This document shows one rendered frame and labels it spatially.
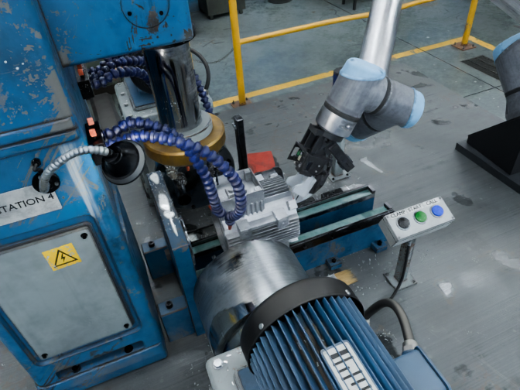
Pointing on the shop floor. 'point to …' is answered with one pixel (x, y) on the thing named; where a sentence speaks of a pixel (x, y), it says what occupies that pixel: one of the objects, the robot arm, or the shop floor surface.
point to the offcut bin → (210, 8)
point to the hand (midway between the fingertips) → (300, 198)
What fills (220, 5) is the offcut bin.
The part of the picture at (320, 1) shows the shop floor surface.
